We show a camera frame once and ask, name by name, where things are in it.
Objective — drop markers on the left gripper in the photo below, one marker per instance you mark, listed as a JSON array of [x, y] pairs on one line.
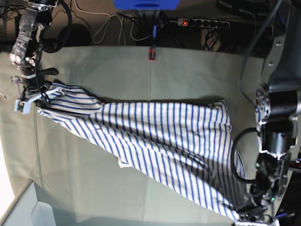
[[259, 209]]

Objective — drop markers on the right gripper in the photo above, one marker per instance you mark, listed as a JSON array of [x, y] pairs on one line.
[[30, 94]]

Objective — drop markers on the blue white striped t-shirt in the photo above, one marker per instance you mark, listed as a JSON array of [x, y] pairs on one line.
[[183, 146]]

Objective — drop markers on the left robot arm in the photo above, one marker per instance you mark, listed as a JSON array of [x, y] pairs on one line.
[[277, 107]]

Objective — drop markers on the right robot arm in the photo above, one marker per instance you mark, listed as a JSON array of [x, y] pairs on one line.
[[27, 51]]

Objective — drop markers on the black round stool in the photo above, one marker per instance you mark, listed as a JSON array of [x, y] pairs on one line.
[[79, 36]]

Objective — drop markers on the green table cloth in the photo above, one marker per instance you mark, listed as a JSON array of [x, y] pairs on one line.
[[83, 183]]

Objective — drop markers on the white plastic bin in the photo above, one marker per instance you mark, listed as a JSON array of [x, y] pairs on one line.
[[27, 210]]

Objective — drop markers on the red black centre clamp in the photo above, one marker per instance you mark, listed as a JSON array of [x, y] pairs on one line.
[[152, 54]]

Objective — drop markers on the white power strip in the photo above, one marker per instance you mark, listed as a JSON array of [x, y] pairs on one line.
[[204, 23]]

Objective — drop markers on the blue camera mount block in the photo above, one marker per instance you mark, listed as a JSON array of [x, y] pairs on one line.
[[146, 4]]

